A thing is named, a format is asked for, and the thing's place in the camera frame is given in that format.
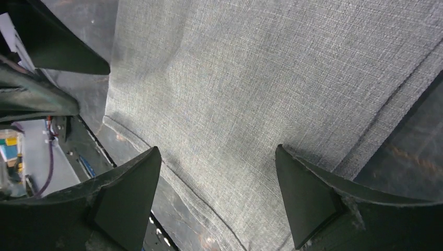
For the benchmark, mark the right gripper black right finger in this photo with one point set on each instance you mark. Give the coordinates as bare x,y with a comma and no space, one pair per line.
328,212

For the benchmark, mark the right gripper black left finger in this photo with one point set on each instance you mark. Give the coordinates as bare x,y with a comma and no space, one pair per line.
54,222

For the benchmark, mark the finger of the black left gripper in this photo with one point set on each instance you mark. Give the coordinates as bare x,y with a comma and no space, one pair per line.
24,97
49,43

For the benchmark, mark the grey cloth napkin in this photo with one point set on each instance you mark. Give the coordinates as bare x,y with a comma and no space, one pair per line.
218,85

